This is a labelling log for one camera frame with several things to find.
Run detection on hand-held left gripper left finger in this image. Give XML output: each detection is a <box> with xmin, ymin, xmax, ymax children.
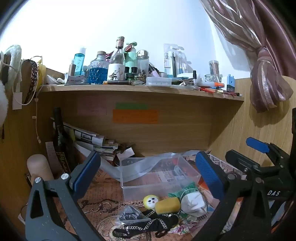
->
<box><xmin>24</xmin><ymin>151</ymin><xmax>104</xmax><ymax>241</ymax></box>

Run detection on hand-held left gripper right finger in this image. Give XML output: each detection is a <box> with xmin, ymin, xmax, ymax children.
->
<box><xmin>192</xmin><ymin>152</ymin><xmax>271</xmax><ymax>241</ymax></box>

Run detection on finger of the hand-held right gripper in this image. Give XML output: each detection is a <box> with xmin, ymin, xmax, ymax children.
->
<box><xmin>225</xmin><ymin>150</ymin><xmax>262</xmax><ymax>175</ymax></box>
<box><xmin>246</xmin><ymin>137</ymin><xmax>292</xmax><ymax>168</ymax></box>

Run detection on white cloth bundle green trim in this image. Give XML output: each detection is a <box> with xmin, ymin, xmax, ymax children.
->
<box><xmin>167</xmin><ymin>181</ymin><xmax>208</xmax><ymax>217</ymax></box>

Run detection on clear plastic container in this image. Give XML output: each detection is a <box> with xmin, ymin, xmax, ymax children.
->
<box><xmin>119</xmin><ymin>154</ymin><xmax>201</xmax><ymax>202</ymax></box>

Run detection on yellow sponge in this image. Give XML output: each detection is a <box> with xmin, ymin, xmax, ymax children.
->
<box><xmin>155</xmin><ymin>197</ymin><xmax>180</xmax><ymax>214</ymax></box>

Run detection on yellow-headed doll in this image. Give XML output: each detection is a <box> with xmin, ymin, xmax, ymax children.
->
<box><xmin>112</xmin><ymin>194</ymin><xmax>180</xmax><ymax>239</ymax></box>

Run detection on pile of papers and booklets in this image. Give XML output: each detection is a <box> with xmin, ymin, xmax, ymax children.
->
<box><xmin>54</xmin><ymin>120</ymin><xmax>136</xmax><ymax>163</ymax></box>

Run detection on vintage printed desk mat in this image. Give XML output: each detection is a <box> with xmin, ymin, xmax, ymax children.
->
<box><xmin>76</xmin><ymin>155</ymin><xmax>244</xmax><ymax>241</ymax></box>

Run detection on dark wine bottle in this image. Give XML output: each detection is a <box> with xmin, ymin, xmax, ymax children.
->
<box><xmin>52</xmin><ymin>107</ymin><xmax>73</xmax><ymax>175</ymax></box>

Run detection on beige cylinder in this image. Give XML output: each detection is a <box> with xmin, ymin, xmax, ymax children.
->
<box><xmin>27</xmin><ymin>154</ymin><xmax>55</xmax><ymax>186</ymax></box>

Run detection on floral cloth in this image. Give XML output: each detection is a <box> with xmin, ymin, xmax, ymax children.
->
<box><xmin>170</xmin><ymin>213</ymin><xmax>200</xmax><ymax>235</ymax></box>

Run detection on small bag of black bits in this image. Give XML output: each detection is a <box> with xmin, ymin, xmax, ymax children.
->
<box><xmin>115</xmin><ymin>205</ymin><xmax>147</xmax><ymax>227</ymax></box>

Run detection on blue and white block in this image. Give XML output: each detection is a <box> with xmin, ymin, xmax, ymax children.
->
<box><xmin>226</xmin><ymin>74</ymin><xmax>235</xmax><ymax>92</ymax></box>

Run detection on pink sticky note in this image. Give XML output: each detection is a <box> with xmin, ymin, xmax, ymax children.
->
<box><xmin>77</xmin><ymin>97</ymin><xmax>107</xmax><ymax>116</ymax></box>

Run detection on orange sticky note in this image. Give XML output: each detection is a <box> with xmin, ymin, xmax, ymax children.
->
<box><xmin>112</xmin><ymin>109</ymin><xmax>159</xmax><ymax>124</ymax></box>

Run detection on green sticky note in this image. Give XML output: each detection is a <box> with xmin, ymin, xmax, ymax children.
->
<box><xmin>115</xmin><ymin>102</ymin><xmax>149</xmax><ymax>110</ymax></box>

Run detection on glass jar of sticks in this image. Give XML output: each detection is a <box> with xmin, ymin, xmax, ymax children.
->
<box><xmin>205</xmin><ymin>60</ymin><xmax>221</xmax><ymax>82</ymax></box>

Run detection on mauve striped curtain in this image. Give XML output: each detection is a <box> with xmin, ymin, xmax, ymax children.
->
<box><xmin>199</xmin><ymin>0</ymin><xmax>296</xmax><ymax>113</ymax></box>

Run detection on black pen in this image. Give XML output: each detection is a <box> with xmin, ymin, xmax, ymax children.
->
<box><xmin>103</xmin><ymin>80</ymin><xmax>134</xmax><ymax>85</ymax></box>

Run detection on wooden shelf unit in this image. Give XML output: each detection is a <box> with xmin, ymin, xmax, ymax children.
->
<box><xmin>3</xmin><ymin>59</ymin><xmax>296</xmax><ymax>209</ymax></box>

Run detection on white paper tag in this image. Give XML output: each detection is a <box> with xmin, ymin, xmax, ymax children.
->
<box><xmin>12</xmin><ymin>92</ymin><xmax>23</xmax><ymax>110</ymax></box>

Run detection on glass bottle of blue beads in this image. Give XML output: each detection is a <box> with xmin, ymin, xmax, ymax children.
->
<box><xmin>89</xmin><ymin>51</ymin><xmax>109</xmax><ymax>84</ymax></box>

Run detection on small clear lidded box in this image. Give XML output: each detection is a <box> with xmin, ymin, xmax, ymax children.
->
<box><xmin>146</xmin><ymin>77</ymin><xmax>173</xmax><ymax>87</ymax></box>

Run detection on yellow round item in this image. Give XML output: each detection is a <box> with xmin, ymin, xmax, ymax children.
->
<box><xmin>38</xmin><ymin>62</ymin><xmax>47</xmax><ymax>85</ymax></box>

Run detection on tall blue liquid bottle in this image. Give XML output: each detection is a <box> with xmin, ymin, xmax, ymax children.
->
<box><xmin>74</xmin><ymin>47</ymin><xmax>87</xmax><ymax>77</ymax></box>

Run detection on small black-capped bottles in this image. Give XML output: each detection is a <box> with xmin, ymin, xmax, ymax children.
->
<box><xmin>124</xmin><ymin>66</ymin><xmax>138</xmax><ymax>80</ymax></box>

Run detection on patterned headband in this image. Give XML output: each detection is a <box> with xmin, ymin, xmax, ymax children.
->
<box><xmin>21</xmin><ymin>59</ymin><xmax>39</xmax><ymax>105</ymax></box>

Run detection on clear bottle rose-gold cap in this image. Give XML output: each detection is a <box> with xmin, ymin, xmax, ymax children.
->
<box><xmin>108</xmin><ymin>36</ymin><xmax>126</xmax><ymax>81</ymax></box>

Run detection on pink tube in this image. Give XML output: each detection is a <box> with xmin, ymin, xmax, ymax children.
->
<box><xmin>149</xmin><ymin>64</ymin><xmax>160</xmax><ymax>78</ymax></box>

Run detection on toothbrush blister packs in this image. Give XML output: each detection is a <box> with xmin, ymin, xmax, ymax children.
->
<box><xmin>163</xmin><ymin>43</ymin><xmax>187</xmax><ymax>78</ymax></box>

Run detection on mint green pump bottle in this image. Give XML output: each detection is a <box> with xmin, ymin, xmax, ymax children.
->
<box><xmin>125</xmin><ymin>42</ymin><xmax>138</xmax><ymax>70</ymax></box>

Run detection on clear jar silver lid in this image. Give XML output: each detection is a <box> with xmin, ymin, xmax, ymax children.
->
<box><xmin>136</xmin><ymin>49</ymin><xmax>150</xmax><ymax>73</ymax></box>

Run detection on white plush toy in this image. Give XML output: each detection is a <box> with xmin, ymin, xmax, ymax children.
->
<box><xmin>0</xmin><ymin>45</ymin><xmax>23</xmax><ymax>130</ymax></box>

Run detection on white cable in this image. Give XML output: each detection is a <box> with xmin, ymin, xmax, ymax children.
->
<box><xmin>31</xmin><ymin>56</ymin><xmax>44</xmax><ymax>143</ymax></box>

